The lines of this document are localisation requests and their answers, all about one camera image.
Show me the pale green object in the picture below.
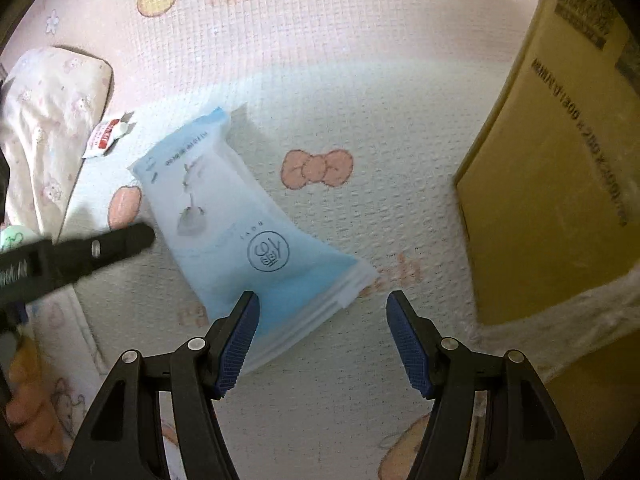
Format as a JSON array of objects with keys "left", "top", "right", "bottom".
[{"left": 0, "top": 225, "right": 32, "bottom": 253}]

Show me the blue and white wipes packet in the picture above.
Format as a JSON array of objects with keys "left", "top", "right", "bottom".
[{"left": 127, "top": 106, "right": 381, "bottom": 376}]

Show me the cream printed pillow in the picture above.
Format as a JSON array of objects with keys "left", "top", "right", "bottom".
[{"left": 0, "top": 47, "right": 116, "bottom": 411}]

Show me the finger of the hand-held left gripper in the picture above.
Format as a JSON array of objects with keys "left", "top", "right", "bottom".
[{"left": 52, "top": 224, "right": 156, "bottom": 287}]

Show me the red and white toothpaste tube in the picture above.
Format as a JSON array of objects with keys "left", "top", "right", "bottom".
[{"left": 82, "top": 114, "right": 136, "bottom": 159}]

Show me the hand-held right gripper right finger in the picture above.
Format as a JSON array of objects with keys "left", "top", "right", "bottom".
[{"left": 386, "top": 290, "right": 586, "bottom": 480}]

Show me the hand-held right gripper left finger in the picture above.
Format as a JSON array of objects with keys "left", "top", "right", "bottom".
[{"left": 62, "top": 290, "right": 261, "bottom": 480}]

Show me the pink cat print blanket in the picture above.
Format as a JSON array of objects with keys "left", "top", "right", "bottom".
[{"left": 2, "top": 0, "right": 636, "bottom": 480}]

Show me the brown cardboard box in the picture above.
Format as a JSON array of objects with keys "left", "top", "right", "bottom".
[{"left": 452, "top": 0, "right": 640, "bottom": 391}]

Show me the person's left hand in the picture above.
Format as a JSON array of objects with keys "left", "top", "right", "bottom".
[{"left": 6, "top": 335, "right": 63, "bottom": 443}]

